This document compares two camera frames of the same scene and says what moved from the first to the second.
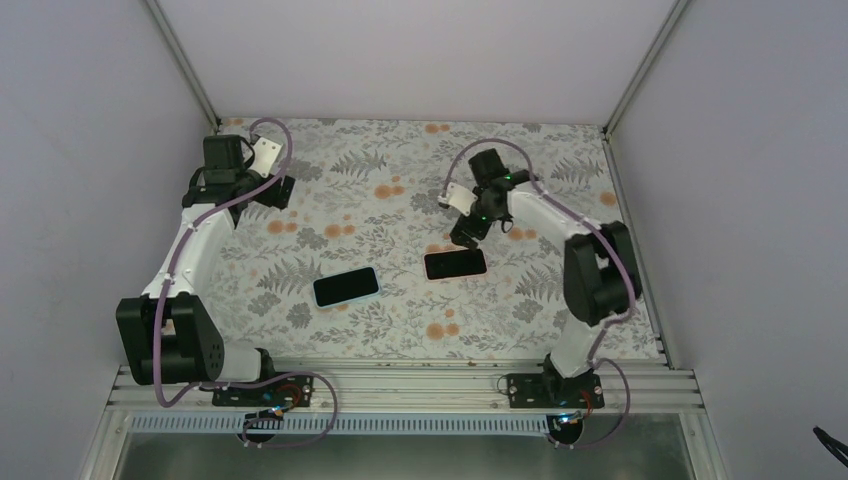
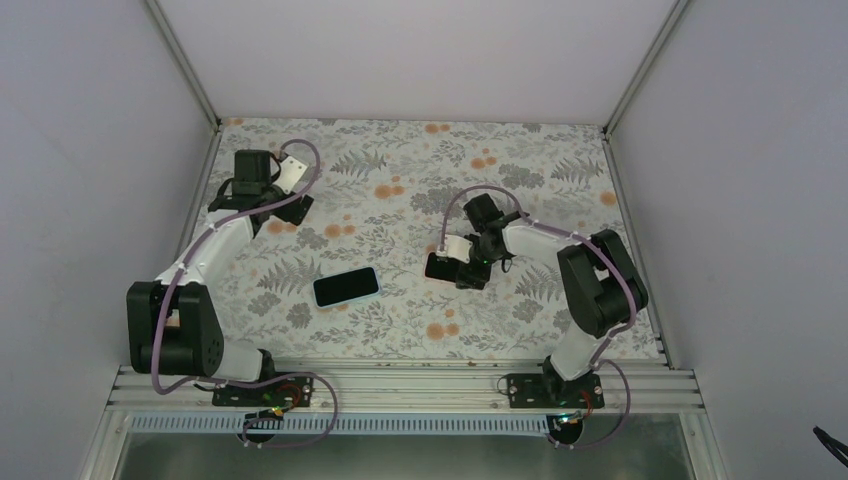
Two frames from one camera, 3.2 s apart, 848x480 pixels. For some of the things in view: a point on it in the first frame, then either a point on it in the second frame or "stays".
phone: x=345 y=287 stays
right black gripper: x=463 y=239 -> x=472 y=278
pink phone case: x=454 y=263 stays
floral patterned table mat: x=360 y=262 stays
